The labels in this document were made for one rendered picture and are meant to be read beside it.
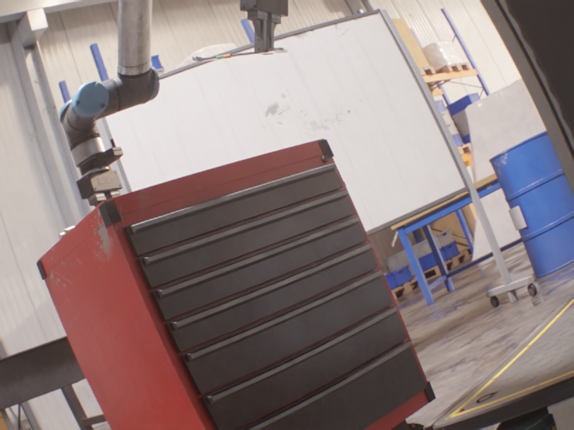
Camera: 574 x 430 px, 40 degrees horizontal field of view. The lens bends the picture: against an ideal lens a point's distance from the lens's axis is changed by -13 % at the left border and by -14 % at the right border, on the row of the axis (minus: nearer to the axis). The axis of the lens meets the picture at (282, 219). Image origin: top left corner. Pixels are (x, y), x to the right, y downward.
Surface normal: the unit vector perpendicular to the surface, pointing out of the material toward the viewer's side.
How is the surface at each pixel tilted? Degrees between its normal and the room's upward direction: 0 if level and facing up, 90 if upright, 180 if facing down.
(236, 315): 90
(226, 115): 90
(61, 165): 90
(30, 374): 90
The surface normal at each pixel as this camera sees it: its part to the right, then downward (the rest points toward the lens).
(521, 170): -0.59, 0.18
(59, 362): 0.63, -0.34
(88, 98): 0.33, -0.23
